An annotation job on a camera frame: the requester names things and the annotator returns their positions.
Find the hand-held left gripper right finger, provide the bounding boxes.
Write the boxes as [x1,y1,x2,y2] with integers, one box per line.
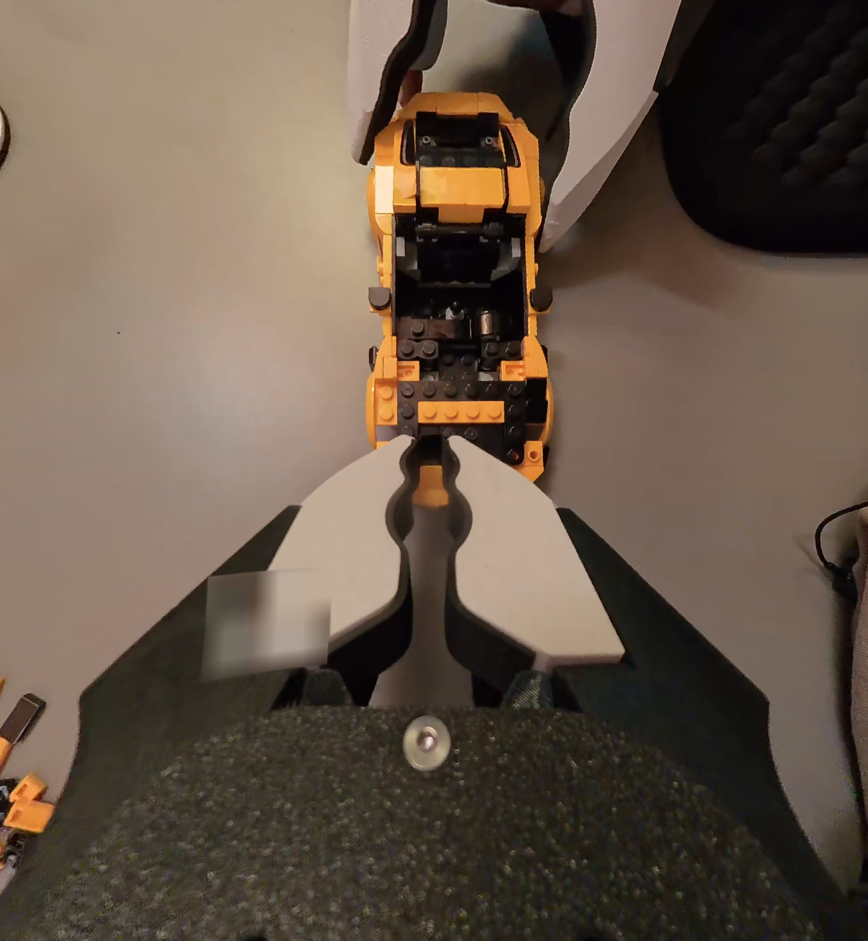
[443,435,627,676]

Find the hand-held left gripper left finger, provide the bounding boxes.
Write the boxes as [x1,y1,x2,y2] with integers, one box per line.
[266,434,416,666]

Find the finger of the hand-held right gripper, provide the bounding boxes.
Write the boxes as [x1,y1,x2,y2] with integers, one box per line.
[538,0,683,254]
[348,0,451,166]

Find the orange lego car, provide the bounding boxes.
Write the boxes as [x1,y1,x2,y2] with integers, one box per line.
[364,92,556,511]

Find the scattered loose lego bricks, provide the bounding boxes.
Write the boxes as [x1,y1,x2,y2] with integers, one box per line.
[0,609,57,883]

